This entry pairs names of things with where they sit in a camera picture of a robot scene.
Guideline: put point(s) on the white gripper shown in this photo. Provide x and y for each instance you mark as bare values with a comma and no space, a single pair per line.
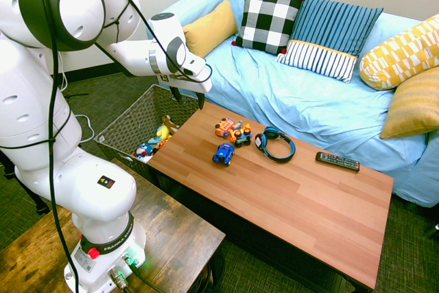
192,85

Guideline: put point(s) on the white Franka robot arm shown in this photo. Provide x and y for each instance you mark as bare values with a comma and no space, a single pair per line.
34,101

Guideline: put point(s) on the brown woven basket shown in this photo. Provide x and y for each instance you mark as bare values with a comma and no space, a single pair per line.
137,114

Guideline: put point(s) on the orange toy buggy black wheels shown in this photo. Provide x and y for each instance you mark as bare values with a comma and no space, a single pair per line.
241,136

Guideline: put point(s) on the blue toy truck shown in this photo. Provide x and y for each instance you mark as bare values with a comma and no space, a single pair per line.
223,153

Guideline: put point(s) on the brown plush dog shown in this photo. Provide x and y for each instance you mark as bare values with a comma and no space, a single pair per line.
168,123

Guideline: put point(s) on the yellow blue plush doll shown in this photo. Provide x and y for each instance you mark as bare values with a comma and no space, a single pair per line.
163,132

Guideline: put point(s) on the orange flame pattern cloth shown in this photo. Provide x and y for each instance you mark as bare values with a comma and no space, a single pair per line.
164,142

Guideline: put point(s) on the Captain America plush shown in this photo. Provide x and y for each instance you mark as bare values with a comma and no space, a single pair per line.
144,150

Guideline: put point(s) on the plain yellow pillow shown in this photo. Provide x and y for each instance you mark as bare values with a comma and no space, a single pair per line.
212,29

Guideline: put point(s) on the blue black headphones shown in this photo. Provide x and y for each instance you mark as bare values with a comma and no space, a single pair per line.
262,140

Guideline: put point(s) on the light blue covered sofa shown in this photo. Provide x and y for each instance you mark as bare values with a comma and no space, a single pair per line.
291,101

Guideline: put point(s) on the black white checkered pillow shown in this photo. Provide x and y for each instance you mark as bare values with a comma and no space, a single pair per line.
267,22

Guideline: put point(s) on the rustic dark wood side table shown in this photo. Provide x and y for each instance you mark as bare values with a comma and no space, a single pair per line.
178,238

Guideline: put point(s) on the reddish wooden coffee table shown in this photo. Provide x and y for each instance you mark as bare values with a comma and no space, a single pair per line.
291,204

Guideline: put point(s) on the blue striped pillow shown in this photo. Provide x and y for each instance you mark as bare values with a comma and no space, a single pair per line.
326,32

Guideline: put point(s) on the black remote control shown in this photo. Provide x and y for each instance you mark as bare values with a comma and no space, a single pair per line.
337,161

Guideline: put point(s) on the black stand leg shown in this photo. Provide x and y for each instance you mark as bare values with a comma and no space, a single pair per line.
36,200

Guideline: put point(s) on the yellow white patterned bolster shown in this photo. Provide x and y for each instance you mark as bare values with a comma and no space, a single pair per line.
394,56

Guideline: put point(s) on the orange yellow striped pillow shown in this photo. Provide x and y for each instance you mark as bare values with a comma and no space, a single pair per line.
415,104

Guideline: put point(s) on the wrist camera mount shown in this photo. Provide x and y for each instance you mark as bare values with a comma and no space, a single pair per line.
193,64

